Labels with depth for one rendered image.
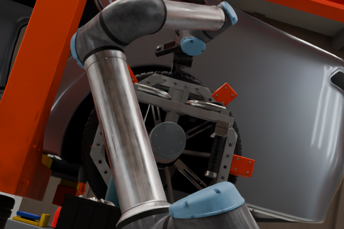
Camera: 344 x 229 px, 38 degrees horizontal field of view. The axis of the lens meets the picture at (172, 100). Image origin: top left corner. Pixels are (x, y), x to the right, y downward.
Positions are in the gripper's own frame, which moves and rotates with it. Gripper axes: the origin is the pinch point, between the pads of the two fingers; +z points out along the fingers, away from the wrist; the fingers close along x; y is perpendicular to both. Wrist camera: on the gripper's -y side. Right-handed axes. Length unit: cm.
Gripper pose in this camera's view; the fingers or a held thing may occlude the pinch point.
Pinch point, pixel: (171, 73)
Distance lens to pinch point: 220.6
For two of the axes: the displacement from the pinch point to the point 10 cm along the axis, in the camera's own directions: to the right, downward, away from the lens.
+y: 9.9, 1.5, 0.7
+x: 0.7, -7.4, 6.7
